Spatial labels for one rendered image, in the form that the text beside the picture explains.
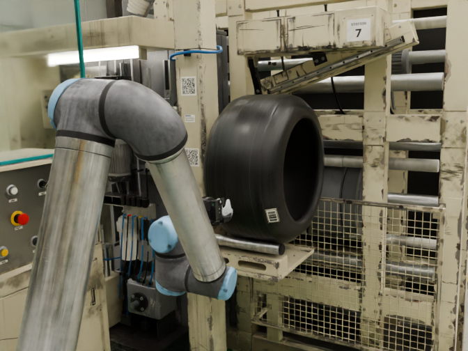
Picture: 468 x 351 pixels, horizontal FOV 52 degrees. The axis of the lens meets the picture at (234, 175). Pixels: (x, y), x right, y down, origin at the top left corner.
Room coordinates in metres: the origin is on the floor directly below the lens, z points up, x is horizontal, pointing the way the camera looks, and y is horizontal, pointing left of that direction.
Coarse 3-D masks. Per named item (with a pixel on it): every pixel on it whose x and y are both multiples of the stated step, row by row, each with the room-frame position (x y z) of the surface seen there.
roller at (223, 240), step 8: (224, 240) 1.81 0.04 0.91; (232, 240) 1.79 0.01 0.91; (240, 240) 1.78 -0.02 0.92; (248, 240) 1.77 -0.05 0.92; (256, 240) 1.76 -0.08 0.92; (240, 248) 1.78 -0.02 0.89; (248, 248) 1.76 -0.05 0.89; (256, 248) 1.74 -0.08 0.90; (264, 248) 1.72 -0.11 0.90; (272, 248) 1.70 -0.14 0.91; (280, 248) 1.69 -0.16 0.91
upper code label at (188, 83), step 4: (180, 80) 1.99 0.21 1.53; (184, 80) 1.98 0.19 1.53; (188, 80) 1.97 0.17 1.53; (192, 80) 1.96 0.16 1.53; (184, 84) 1.98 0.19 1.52; (188, 84) 1.97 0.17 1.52; (192, 84) 1.96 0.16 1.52; (184, 88) 1.98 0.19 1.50; (188, 88) 1.97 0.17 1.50; (192, 88) 1.96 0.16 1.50; (184, 92) 1.98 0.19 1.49; (188, 92) 1.97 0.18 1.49; (192, 92) 1.96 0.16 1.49
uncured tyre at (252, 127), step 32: (256, 96) 1.84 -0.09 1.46; (288, 96) 1.81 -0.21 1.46; (224, 128) 1.72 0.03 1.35; (256, 128) 1.66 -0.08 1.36; (288, 128) 1.69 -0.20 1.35; (320, 128) 1.99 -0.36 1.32; (224, 160) 1.66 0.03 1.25; (256, 160) 1.60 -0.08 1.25; (288, 160) 2.14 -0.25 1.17; (320, 160) 1.99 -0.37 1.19; (224, 192) 1.66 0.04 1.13; (256, 192) 1.60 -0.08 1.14; (288, 192) 2.09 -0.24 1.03; (320, 192) 1.98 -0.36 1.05; (224, 224) 1.73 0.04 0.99; (256, 224) 1.65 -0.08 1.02; (288, 224) 1.69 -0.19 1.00
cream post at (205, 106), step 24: (192, 0) 1.95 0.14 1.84; (192, 24) 1.96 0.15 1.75; (192, 48) 1.96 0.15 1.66; (216, 48) 2.04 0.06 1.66; (192, 72) 1.96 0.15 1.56; (216, 72) 2.04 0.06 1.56; (192, 96) 1.96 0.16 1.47; (216, 96) 2.03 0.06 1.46; (192, 144) 1.97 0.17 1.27; (192, 168) 1.97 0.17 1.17; (192, 312) 1.99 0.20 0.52; (216, 312) 1.98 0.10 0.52; (192, 336) 1.99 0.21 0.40; (216, 336) 1.97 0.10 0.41
